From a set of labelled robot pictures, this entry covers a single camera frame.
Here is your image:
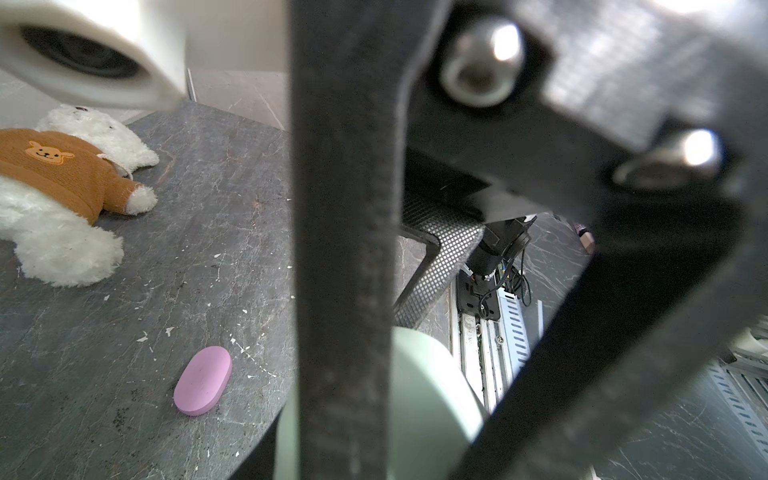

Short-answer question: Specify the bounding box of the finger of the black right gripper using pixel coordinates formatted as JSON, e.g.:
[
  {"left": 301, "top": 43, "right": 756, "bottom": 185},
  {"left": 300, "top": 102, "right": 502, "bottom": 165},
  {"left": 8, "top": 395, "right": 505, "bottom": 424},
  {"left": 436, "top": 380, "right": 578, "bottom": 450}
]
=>
[
  {"left": 453, "top": 199, "right": 767, "bottom": 479},
  {"left": 289, "top": 1, "right": 452, "bottom": 479}
]

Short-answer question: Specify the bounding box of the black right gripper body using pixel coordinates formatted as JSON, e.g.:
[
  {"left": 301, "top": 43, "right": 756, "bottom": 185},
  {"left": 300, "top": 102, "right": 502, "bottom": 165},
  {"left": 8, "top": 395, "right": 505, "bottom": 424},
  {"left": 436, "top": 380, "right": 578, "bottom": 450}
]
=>
[{"left": 406, "top": 1, "right": 767, "bottom": 239}]

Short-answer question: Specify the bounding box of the mint green earbud charging case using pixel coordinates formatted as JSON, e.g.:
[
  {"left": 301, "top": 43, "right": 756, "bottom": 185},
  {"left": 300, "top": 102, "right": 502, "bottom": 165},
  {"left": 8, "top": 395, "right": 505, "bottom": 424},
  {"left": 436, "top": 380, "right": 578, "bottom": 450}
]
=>
[{"left": 274, "top": 311, "right": 486, "bottom": 479}]

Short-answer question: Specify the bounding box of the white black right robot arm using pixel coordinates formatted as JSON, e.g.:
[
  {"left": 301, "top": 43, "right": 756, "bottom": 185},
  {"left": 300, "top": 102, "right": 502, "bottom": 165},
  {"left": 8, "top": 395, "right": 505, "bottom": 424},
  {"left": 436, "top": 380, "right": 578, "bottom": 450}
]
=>
[{"left": 237, "top": 1, "right": 767, "bottom": 479}]

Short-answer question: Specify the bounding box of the pink oval earbud case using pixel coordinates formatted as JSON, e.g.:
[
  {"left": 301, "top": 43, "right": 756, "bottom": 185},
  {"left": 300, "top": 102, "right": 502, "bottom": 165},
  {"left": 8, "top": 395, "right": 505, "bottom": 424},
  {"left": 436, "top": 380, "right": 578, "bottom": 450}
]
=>
[{"left": 173, "top": 346, "right": 232, "bottom": 417}]

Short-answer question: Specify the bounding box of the white teddy bear brown hoodie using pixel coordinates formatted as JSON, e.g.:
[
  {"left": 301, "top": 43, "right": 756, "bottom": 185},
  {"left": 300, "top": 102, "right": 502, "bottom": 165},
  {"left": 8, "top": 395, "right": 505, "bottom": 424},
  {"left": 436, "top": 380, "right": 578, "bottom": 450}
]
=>
[{"left": 1, "top": 105, "right": 159, "bottom": 287}]

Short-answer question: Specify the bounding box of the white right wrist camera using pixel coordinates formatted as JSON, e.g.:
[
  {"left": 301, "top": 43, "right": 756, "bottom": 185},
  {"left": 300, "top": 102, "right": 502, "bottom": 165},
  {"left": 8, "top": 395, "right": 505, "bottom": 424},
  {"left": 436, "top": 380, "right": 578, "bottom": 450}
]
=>
[{"left": 1, "top": 1, "right": 187, "bottom": 111}]

